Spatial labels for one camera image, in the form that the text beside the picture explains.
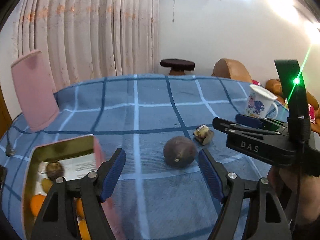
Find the blue plaid tablecloth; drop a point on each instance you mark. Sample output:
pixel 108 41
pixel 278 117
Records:
pixel 140 113

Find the orange in tray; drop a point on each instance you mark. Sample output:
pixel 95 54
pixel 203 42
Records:
pixel 79 208
pixel 36 203

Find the orange in tray left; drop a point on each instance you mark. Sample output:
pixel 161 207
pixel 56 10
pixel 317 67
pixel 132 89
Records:
pixel 36 203

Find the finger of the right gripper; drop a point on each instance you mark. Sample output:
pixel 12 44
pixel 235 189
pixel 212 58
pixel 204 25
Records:
pixel 227 126
pixel 260 123

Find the white enamel mug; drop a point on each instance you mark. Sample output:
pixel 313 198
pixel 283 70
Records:
pixel 259 102

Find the person's right hand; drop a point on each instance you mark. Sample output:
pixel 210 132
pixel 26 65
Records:
pixel 304 200

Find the pink metal tin tray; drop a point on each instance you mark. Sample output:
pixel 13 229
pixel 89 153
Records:
pixel 65 149

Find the orange tangerine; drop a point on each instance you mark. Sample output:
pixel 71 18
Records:
pixel 84 233

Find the orange in tray right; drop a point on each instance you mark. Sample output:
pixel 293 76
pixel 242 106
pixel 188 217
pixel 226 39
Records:
pixel 79 208

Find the dark round stool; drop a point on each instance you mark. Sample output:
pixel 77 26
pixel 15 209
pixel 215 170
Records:
pixel 178 66

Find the printed paper sheet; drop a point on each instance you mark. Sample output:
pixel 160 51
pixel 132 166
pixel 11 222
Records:
pixel 74 168

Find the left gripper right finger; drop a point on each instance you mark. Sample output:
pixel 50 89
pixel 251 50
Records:
pixel 266 218

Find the small brown-green kiwi fruit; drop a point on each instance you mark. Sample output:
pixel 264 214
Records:
pixel 46 184

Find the tan leather armchair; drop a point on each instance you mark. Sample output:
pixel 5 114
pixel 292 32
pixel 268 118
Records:
pixel 231 69

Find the dark brown water chestnut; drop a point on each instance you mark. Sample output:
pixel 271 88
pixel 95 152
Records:
pixel 54 170

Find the pink floral curtain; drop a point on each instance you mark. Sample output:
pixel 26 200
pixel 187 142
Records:
pixel 89 39

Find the large purple round fruit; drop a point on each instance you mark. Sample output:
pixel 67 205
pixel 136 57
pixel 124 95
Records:
pixel 179 152

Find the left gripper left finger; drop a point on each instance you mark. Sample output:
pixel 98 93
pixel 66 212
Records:
pixel 57 216

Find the pink floral cloth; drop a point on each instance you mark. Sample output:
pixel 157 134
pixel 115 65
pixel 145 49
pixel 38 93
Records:
pixel 275 86

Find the pink cylindrical canister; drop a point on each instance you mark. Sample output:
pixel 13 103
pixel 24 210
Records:
pixel 34 90

